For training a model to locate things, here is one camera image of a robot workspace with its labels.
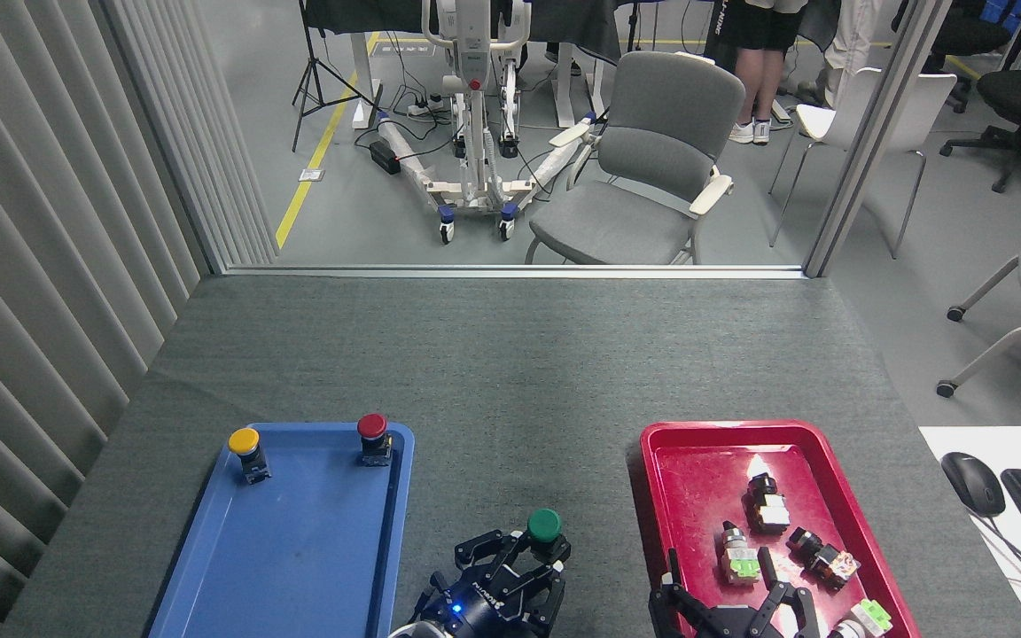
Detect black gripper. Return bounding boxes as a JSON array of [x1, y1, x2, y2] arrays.
[[417, 530, 572, 638], [650, 548, 822, 638]]

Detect green push button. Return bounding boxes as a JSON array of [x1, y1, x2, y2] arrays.
[[526, 508, 572, 564]]

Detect red push button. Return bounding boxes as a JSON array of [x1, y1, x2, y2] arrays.
[[356, 413, 394, 468]]

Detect yellow push button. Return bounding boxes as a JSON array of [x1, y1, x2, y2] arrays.
[[227, 427, 272, 485]]

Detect red plastic tray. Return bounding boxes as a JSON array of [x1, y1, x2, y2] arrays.
[[639, 420, 922, 638]]

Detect blue plastic tray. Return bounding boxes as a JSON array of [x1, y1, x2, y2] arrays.
[[147, 422, 416, 638]]

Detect black computer mouse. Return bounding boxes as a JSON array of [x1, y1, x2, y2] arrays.
[[941, 452, 1006, 517]]

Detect white desk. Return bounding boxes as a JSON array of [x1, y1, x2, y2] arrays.
[[918, 425, 1021, 638]]

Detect grey armchair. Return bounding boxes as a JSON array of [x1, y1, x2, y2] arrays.
[[524, 51, 746, 265]]

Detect white desk leg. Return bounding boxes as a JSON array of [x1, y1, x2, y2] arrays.
[[351, 31, 383, 130], [553, 43, 604, 129]]

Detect white stand on wheels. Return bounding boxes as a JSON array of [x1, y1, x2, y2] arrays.
[[378, 0, 604, 245]]

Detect white plastic chair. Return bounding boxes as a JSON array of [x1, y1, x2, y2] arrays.
[[768, 66, 957, 260]]

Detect person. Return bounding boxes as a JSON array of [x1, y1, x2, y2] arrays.
[[728, 0, 817, 145], [799, 0, 884, 109]]

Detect table with black cloth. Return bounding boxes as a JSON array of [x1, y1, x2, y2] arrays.
[[302, 0, 644, 65]]

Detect black tripod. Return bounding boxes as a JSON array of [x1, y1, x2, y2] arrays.
[[292, 0, 383, 153]]

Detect silver switch green block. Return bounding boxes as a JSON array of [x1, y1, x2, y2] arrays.
[[721, 521, 764, 587]]

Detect black switch orange white block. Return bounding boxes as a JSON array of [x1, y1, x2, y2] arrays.
[[786, 527, 861, 591]]

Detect black knob switch white block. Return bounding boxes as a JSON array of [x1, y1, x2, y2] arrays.
[[745, 473, 791, 533]]

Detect white green switch block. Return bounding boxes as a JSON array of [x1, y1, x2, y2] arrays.
[[832, 599, 893, 638]]

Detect silver table rail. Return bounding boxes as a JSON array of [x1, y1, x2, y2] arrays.
[[222, 264, 808, 281]]

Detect silver ribbed post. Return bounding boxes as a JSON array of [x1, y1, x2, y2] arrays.
[[98, 0, 279, 276]]

